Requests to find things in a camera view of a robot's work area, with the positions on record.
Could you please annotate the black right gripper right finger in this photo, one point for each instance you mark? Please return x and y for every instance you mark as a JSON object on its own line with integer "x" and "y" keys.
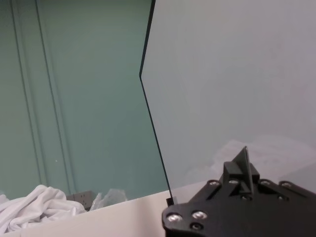
{"x": 250, "y": 172}

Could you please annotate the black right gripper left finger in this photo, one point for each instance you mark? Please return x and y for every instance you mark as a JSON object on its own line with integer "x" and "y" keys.
{"x": 233, "y": 177}

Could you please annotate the frosted glass partition panel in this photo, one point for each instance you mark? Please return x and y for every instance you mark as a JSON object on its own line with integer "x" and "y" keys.
{"x": 222, "y": 86}

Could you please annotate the clear plastic bag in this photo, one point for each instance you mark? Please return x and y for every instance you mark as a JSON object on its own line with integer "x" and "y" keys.
{"x": 111, "y": 198}

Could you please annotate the grey power strip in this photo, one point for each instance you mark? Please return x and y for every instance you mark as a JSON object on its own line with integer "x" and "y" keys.
{"x": 82, "y": 198}

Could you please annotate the white crumpled cloth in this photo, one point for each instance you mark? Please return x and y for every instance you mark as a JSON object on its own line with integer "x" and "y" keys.
{"x": 37, "y": 207}

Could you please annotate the small black panel bracket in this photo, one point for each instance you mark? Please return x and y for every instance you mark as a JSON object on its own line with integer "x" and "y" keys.
{"x": 169, "y": 202}

